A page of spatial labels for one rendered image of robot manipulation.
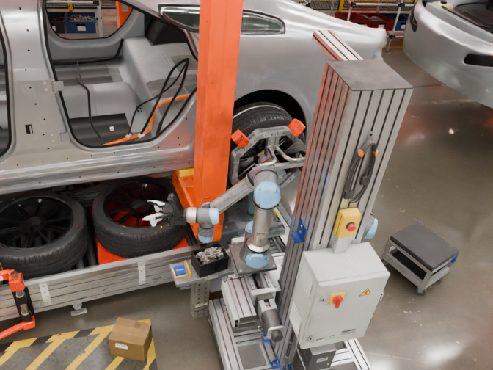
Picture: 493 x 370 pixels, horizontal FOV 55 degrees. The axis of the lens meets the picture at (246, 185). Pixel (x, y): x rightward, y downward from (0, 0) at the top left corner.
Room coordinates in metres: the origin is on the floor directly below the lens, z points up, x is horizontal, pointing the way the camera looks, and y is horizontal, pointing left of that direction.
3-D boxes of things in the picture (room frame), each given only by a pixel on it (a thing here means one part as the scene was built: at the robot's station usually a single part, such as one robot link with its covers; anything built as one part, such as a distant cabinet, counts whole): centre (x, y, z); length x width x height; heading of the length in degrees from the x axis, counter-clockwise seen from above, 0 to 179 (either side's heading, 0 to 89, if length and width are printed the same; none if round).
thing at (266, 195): (1.72, -0.10, 1.19); 0.15 x 0.12 x 0.55; 6
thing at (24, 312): (1.74, 1.26, 0.30); 0.09 x 0.05 x 0.50; 116
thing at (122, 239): (2.52, 0.73, 0.39); 0.66 x 0.66 x 0.24
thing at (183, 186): (2.58, 0.37, 0.69); 0.52 x 0.17 x 0.35; 26
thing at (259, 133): (2.72, -0.13, 0.85); 0.54 x 0.07 x 0.54; 116
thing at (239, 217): (2.88, -0.05, 0.32); 0.40 x 0.30 x 0.28; 116
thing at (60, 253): (2.21, 1.37, 0.39); 0.66 x 0.66 x 0.24
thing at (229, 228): (2.62, 0.17, 0.26); 0.42 x 0.18 x 0.35; 26
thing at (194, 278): (2.06, 0.19, 0.44); 0.43 x 0.17 x 0.03; 116
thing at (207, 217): (1.70, 0.17, 1.21); 0.11 x 0.08 x 0.09; 96
